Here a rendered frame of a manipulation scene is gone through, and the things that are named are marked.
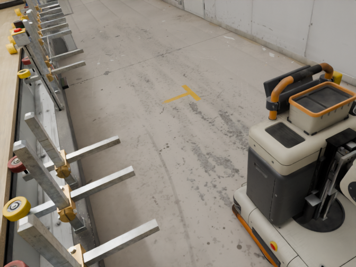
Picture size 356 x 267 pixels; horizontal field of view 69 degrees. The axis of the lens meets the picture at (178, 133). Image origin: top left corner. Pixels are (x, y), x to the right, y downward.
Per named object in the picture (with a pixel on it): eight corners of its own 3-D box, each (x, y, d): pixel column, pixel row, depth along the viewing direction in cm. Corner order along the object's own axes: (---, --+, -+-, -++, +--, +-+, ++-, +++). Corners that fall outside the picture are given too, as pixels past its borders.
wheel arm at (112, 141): (119, 140, 125) (117, 133, 122) (121, 144, 122) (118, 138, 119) (26, 177, 114) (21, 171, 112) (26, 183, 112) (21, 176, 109)
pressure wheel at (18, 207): (18, 236, 91) (-2, 219, 84) (20, 217, 97) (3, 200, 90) (41, 228, 93) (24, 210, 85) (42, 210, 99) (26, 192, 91)
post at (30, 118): (82, 189, 126) (33, 110, 96) (83, 194, 124) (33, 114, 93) (75, 192, 126) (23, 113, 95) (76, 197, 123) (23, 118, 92)
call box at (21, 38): (32, 41, 149) (24, 27, 144) (32, 44, 144) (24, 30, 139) (19, 44, 147) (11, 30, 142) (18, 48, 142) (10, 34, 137)
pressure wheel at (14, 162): (29, 186, 109) (15, 168, 102) (17, 182, 112) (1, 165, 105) (43, 172, 114) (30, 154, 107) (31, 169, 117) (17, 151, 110)
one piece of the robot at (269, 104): (264, 132, 122) (253, 86, 116) (321, 105, 130) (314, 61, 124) (280, 136, 111) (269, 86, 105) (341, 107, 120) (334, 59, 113)
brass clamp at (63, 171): (69, 156, 122) (65, 148, 118) (73, 175, 112) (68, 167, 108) (56, 161, 120) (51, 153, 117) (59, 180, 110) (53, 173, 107)
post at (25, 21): (57, 78, 213) (26, 18, 182) (57, 80, 211) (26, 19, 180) (53, 79, 212) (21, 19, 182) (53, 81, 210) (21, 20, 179)
